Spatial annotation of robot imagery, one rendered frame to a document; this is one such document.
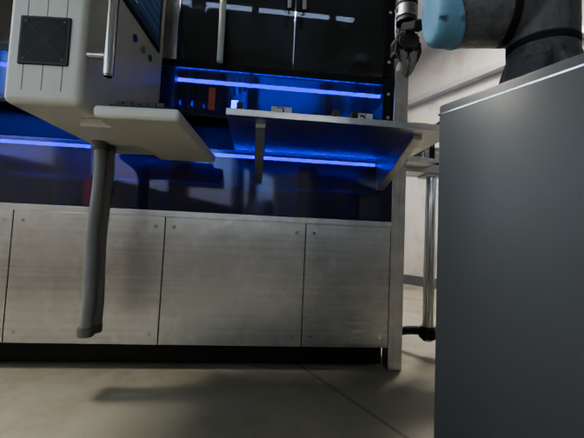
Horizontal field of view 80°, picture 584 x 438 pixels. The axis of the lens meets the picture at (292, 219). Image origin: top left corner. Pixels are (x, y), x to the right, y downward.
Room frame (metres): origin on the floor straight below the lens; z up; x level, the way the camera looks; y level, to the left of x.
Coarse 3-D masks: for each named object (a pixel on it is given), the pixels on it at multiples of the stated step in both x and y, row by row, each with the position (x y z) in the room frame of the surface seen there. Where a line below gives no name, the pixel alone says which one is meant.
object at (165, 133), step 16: (96, 112) 0.79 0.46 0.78; (112, 112) 0.79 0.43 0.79; (128, 112) 0.80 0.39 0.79; (144, 112) 0.80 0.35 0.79; (160, 112) 0.80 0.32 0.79; (176, 112) 0.80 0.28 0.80; (96, 128) 0.89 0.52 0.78; (112, 128) 0.88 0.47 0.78; (128, 128) 0.87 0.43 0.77; (144, 128) 0.87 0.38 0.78; (160, 128) 0.86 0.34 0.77; (176, 128) 0.85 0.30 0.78; (192, 128) 0.92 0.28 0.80; (128, 144) 1.05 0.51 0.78; (144, 144) 1.03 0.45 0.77; (160, 144) 1.02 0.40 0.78; (176, 144) 1.01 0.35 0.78; (192, 144) 1.01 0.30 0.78; (176, 160) 1.23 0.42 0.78; (192, 160) 1.22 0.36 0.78; (208, 160) 1.21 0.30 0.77
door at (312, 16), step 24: (312, 0) 1.42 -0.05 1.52; (336, 0) 1.43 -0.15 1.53; (360, 0) 1.44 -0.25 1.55; (384, 0) 1.45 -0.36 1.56; (312, 24) 1.42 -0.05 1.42; (336, 24) 1.43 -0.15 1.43; (360, 24) 1.44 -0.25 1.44; (312, 48) 1.42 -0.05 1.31; (336, 48) 1.43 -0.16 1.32; (360, 48) 1.44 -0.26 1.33; (336, 72) 1.43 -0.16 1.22; (360, 72) 1.44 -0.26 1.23
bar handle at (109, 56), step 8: (112, 0) 0.80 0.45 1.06; (112, 8) 0.80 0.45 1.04; (112, 16) 0.80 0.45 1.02; (112, 24) 0.80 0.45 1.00; (112, 32) 0.80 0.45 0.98; (112, 40) 0.81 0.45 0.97; (104, 48) 0.80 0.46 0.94; (112, 48) 0.81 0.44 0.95; (88, 56) 0.81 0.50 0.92; (96, 56) 0.81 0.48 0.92; (104, 56) 0.80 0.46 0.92; (112, 56) 0.81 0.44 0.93; (104, 64) 0.80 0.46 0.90; (112, 64) 0.81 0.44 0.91; (104, 72) 0.80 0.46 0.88; (112, 72) 0.81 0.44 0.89
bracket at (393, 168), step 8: (416, 136) 1.10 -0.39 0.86; (400, 144) 1.19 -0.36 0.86; (408, 144) 1.13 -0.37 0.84; (416, 144) 1.12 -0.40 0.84; (392, 152) 1.26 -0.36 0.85; (400, 152) 1.19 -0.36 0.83; (408, 152) 1.17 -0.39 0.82; (376, 160) 1.43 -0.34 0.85; (384, 160) 1.34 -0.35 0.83; (392, 160) 1.26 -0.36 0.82; (400, 160) 1.21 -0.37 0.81; (376, 168) 1.43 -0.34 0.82; (384, 168) 1.34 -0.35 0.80; (392, 168) 1.26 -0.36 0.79; (400, 168) 1.26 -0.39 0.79; (376, 176) 1.43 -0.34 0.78; (384, 176) 1.34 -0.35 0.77; (392, 176) 1.32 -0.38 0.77; (376, 184) 1.42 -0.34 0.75; (384, 184) 1.38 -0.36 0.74
